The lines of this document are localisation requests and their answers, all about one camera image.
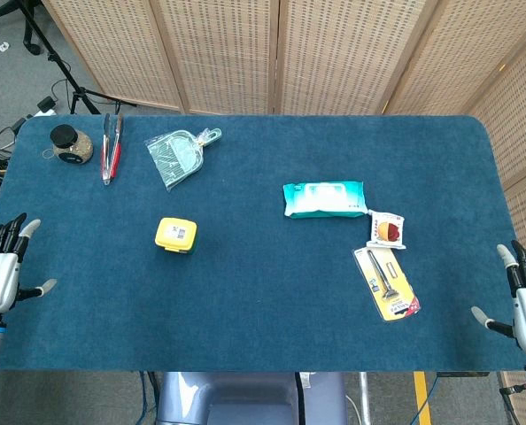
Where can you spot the white snack packet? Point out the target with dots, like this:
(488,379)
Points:
(387,230)

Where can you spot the woven wooden folding screen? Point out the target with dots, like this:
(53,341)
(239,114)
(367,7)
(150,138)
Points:
(334,53)

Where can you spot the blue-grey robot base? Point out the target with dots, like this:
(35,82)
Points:
(245,398)

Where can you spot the black power adapter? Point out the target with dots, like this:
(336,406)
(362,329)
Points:
(46,104)

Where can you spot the glass jar with black lid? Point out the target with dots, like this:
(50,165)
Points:
(70,144)

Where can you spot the metal table leg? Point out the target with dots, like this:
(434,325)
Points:
(364,398)

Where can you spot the green container with yellow lid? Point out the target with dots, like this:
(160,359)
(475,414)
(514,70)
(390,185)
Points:
(175,232)

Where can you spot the black office chair base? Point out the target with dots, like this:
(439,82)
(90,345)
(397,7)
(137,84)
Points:
(30,40)

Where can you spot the black tripod stand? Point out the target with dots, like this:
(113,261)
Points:
(61,66)

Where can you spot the teal wet wipes pack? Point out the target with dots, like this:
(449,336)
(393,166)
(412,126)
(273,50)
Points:
(322,199)

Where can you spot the blue table mat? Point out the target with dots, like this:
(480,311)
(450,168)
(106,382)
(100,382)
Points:
(254,288)

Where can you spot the bagged mint green dustpan set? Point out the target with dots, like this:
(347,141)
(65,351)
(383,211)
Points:
(176,157)

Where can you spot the razor on yellow card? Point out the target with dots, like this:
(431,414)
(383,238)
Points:
(389,288)

